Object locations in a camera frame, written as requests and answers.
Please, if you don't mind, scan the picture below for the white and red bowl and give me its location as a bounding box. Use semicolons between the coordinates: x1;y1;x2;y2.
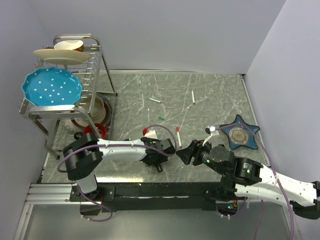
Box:
53;40;84;52

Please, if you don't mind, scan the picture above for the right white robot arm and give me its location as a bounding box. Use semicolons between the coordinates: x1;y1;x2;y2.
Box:
176;140;320;220

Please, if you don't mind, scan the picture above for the cream flat plate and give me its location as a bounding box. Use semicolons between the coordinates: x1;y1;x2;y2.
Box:
33;48;91;65

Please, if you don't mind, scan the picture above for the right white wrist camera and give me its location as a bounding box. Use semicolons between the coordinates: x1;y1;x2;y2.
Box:
202;125;219;146

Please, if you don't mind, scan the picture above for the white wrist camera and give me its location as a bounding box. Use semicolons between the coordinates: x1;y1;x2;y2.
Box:
142;128;158;139
202;125;219;146

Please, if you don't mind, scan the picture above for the blue polka dot plate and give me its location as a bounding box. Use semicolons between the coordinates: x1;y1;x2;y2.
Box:
21;67;83;107

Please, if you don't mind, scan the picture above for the red mug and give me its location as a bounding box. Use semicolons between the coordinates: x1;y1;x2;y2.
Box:
73;122;108;141

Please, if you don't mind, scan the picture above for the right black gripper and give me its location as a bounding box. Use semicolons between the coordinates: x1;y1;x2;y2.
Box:
174;137;227;176

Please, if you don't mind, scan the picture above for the metal dish rack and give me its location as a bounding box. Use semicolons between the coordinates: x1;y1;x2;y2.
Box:
19;34;117;160

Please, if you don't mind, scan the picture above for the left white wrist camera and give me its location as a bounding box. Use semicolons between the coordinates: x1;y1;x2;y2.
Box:
142;128;158;139

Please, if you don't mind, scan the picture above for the cream deep bowl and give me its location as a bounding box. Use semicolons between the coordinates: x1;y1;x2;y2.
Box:
74;95;107;128

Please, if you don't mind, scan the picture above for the white pen red tip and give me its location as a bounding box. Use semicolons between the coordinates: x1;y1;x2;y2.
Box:
176;130;183;149

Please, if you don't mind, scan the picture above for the patterned rim plate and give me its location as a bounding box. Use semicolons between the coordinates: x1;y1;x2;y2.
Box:
61;93;113;132

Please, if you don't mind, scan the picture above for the black marker blue tip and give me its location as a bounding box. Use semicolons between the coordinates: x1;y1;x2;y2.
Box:
155;163;163;173

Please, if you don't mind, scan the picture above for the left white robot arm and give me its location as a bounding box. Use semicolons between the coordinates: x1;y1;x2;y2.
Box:
57;133;176;201

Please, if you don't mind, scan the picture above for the white pen black tip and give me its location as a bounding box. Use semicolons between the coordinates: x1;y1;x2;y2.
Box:
148;97;162;104

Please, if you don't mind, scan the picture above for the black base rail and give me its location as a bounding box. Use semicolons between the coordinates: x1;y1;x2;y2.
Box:
69;181;238;217

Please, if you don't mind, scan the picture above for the white pen green tip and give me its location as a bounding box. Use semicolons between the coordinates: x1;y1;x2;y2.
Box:
191;89;196;105

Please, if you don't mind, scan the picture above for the blue star-shaped dish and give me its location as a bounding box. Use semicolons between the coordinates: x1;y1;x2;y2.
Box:
219;114;261;150

